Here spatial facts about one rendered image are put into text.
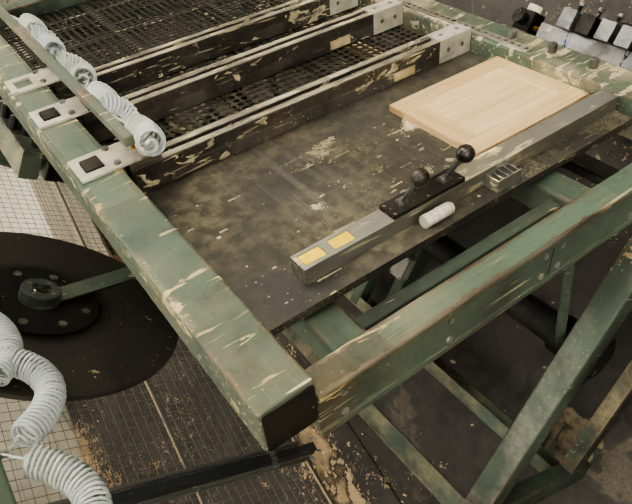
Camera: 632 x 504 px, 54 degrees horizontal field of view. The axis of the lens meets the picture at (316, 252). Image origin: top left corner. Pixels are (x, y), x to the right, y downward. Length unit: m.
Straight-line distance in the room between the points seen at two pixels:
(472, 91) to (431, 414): 1.81
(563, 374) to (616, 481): 0.96
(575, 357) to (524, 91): 0.73
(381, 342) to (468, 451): 2.08
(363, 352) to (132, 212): 0.55
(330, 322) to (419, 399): 2.04
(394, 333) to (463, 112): 0.78
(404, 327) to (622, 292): 0.88
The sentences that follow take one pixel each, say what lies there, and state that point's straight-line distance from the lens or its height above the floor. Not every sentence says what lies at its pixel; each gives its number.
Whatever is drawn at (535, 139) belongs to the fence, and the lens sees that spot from 1.51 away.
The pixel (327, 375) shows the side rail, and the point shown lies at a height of 1.80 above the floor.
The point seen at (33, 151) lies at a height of 1.77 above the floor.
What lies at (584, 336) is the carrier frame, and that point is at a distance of 1.84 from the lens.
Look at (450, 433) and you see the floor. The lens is 3.09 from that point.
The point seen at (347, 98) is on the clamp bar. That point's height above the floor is 1.29.
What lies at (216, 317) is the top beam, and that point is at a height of 1.91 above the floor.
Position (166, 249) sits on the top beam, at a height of 1.90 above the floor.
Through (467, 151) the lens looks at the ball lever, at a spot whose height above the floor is 1.45.
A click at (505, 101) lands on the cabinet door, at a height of 1.04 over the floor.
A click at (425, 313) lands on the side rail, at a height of 1.63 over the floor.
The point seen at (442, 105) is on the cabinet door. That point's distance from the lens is 1.68.
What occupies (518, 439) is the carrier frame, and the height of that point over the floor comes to 0.79.
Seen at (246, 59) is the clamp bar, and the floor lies 1.42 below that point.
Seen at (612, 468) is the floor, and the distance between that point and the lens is 2.76.
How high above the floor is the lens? 2.48
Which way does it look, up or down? 44 degrees down
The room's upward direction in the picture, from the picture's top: 88 degrees counter-clockwise
